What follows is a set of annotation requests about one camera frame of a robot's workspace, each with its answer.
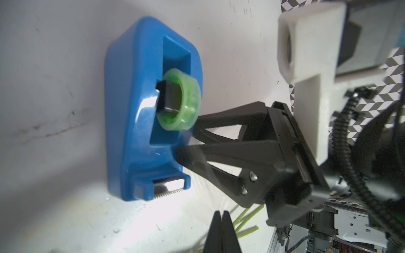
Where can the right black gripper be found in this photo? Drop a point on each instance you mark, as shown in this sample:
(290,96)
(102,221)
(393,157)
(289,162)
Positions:
(253,172)

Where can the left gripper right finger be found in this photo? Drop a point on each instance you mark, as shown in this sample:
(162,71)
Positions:
(229,241)

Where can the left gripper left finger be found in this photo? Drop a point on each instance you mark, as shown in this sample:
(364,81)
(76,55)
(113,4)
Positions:
(213,240)

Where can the artificial rose bouquet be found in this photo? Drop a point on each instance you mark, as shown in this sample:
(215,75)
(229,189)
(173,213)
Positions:
(244,217)

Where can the blue tape dispenser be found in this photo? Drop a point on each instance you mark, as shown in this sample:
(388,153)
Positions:
(140,153)

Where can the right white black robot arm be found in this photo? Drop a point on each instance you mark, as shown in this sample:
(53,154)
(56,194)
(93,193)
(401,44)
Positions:
(371,171)

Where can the green tape roll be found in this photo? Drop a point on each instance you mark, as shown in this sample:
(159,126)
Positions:
(179,101)

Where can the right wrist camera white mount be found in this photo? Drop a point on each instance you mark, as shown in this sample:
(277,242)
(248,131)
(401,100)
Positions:
(309,41)

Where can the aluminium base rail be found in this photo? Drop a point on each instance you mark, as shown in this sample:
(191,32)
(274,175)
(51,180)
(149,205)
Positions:
(336,222)

